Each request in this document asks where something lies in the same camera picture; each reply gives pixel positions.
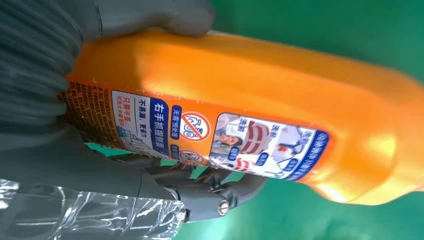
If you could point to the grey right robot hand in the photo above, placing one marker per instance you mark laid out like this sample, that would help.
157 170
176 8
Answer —
66 159

